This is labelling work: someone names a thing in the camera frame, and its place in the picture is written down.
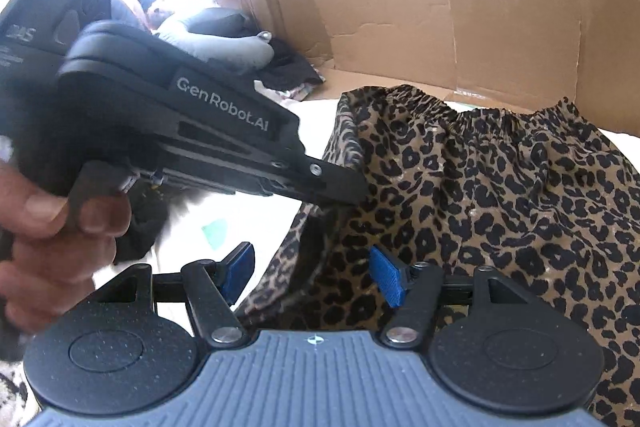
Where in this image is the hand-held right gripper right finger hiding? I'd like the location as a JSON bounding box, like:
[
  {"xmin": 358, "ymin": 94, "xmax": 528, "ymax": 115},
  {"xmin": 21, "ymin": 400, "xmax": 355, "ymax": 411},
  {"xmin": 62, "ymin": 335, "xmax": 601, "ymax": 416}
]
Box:
[{"xmin": 369, "ymin": 246, "xmax": 523, "ymax": 349}]

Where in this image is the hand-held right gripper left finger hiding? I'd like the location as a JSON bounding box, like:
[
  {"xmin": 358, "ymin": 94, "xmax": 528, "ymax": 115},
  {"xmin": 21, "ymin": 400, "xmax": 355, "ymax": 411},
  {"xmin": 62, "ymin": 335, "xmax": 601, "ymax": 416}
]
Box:
[{"xmin": 97, "ymin": 242, "xmax": 253, "ymax": 349}]

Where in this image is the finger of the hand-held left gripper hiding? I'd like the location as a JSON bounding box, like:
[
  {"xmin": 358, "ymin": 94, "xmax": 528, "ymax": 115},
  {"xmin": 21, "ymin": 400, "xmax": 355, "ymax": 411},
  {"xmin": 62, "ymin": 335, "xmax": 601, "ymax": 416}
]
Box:
[{"xmin": 272, "ymin": 158, "xmax": 370, "ymax": 208}]

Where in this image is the leopard print skirt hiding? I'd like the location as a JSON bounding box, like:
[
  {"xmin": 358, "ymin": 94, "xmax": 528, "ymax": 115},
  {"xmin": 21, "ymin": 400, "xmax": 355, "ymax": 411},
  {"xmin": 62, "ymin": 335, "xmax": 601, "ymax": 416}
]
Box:
[{"xmin": 235, "ymin": 84, "xmax": 640, "ymax": 427}]

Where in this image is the black clothes pile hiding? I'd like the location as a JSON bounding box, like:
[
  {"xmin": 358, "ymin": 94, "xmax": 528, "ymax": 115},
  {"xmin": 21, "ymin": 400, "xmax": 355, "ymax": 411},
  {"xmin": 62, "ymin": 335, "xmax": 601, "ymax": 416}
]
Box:
[{"xmin": 260, "ymin": 39, "xmax": 326, "ymax": 92}]

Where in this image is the person's left hand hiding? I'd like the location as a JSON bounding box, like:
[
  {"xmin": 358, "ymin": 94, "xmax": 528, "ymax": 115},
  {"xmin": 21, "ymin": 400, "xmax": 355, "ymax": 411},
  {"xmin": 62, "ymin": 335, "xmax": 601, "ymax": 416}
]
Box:
[{"xmin": 0, "ymin": 172, "xmax": 132, "ymax": 333}]

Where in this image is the cream bear print blanket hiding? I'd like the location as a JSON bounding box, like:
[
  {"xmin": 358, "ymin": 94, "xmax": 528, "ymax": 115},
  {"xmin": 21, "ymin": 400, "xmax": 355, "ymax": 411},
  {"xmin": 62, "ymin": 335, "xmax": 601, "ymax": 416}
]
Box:
[{"xmin": 150, "ymin": 99, "xmax": 640, "ymax": 268}]

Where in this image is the grey neck pillow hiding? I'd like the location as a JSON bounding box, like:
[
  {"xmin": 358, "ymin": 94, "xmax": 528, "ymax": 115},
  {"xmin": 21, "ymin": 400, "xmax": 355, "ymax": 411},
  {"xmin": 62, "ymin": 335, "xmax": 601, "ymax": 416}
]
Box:
[{"xmin": 155, "ymin": 7, "xmax": 276, "ymax": 72}]

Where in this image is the brown teddy bear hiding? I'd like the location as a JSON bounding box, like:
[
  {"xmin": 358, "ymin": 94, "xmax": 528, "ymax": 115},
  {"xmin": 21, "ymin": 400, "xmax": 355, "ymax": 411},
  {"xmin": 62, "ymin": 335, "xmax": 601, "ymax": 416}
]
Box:
[{"xmin": 135, "ymin": 0, "xmax": 171, "ymax": 30}]

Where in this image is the flat cardboard sheet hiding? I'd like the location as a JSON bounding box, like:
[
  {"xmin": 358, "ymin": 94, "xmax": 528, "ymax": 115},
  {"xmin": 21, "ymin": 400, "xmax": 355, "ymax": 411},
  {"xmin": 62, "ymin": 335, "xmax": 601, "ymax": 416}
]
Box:
[{"xmin": 225, "ymin": 0, "xmax": 640, "ymax": 132}]

